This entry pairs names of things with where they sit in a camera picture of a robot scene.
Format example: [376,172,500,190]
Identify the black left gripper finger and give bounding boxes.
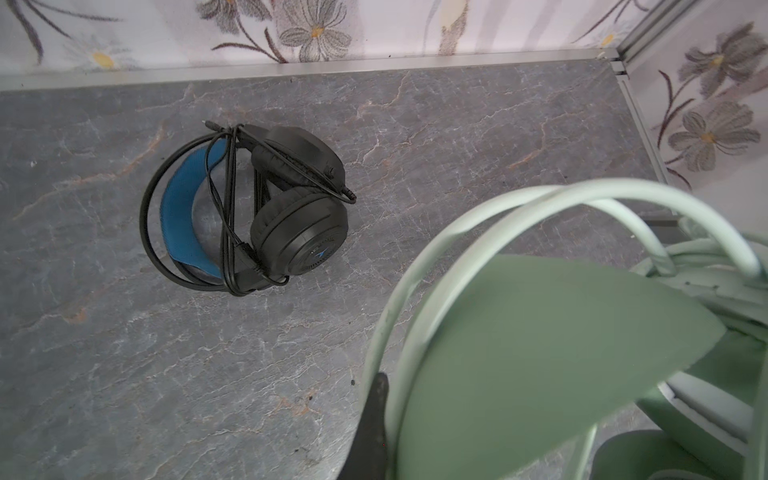
[337,372,389,480]

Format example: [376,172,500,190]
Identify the black headphone cable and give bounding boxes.
[139,119,358,298]

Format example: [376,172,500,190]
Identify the mint green headphones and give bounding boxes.
[360,179,767,479]

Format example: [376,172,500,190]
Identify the mint green headphone cable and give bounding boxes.
[629,236,768,343]

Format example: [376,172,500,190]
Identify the black blue headphones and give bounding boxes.
[139,121,357,297]

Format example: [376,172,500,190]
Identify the right corner aluminium profile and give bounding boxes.
[600,1,703,190]

